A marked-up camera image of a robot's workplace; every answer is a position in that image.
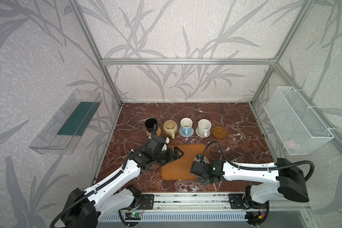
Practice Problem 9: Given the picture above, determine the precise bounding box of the woven rattan round coaster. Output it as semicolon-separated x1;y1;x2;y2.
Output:
145;127;162;137

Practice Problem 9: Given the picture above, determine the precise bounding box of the cream yellow mug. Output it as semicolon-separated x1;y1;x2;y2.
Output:
163;120;178;135

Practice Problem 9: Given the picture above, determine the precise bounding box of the black mug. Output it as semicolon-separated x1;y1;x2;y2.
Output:
144;118;158;134

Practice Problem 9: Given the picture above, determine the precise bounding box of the amber brown round coaster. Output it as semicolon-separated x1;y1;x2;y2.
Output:
212;126;228;139

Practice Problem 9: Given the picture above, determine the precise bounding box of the white mug blue handle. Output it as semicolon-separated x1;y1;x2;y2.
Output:
180;117;193;137

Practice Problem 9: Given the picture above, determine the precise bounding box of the beige patterned round coaster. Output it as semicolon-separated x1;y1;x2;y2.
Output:
196;128;211;138

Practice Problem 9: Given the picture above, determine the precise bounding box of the white mug cream handle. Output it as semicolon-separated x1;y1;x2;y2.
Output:
197;119;211;131

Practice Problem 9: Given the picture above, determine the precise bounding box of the white mug purple handle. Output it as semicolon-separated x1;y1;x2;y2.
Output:
194;154;210;164

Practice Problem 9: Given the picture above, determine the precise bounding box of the brown wooden round coaster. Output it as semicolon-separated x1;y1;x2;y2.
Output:
163;132;178;139

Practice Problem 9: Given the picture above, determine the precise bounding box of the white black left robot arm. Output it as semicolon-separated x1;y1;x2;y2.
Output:
50;146;184;228

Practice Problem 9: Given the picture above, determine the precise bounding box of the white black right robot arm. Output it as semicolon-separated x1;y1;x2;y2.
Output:
190;158;312;207

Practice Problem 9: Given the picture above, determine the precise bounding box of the orange brown serving tray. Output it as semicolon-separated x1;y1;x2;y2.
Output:
161;144;206;181

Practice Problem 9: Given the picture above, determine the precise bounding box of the green circuit board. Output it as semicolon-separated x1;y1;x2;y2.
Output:
125;211;143;220

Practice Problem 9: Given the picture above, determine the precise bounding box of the pink object in basket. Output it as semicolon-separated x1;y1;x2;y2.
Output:
284;140;300;150

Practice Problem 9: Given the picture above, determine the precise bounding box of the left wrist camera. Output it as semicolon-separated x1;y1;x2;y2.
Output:
146;136;170;154

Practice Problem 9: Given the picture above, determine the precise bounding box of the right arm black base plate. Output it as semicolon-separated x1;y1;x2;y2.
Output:
228;193;269;210

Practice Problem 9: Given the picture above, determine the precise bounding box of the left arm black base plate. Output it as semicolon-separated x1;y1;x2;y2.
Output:
137;194;155;210

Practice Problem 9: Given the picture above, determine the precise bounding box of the aluminium front rail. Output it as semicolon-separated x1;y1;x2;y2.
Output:
71;191;311;213

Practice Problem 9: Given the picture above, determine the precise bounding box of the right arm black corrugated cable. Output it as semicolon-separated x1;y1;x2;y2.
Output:
201;140;315;226

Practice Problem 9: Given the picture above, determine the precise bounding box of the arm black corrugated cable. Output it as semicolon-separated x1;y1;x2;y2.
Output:
49;123;159;228
201;140;315;226

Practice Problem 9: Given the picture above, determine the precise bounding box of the clear plastic wall bin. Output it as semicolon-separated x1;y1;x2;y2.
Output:
29;89;103;155

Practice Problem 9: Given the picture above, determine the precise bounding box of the white wire mesh basket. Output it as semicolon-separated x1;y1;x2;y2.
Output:
264;86;334;155

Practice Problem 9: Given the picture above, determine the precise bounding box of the aluminium frame back crossbar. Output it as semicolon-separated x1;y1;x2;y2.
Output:
101;58;275;66

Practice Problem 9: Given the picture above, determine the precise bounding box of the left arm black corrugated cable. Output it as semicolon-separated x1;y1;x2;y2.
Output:
49;123;159;228

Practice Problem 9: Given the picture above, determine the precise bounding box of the aluminium frame corner post left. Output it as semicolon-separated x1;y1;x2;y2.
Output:
69;0;123;106

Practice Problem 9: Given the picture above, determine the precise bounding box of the aluminium frame corner post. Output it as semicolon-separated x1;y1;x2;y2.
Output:
69;0;123;106
250;0;315;106

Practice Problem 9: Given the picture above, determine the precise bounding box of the aluminium frame corner post right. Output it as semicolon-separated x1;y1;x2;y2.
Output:
250;0;315;106

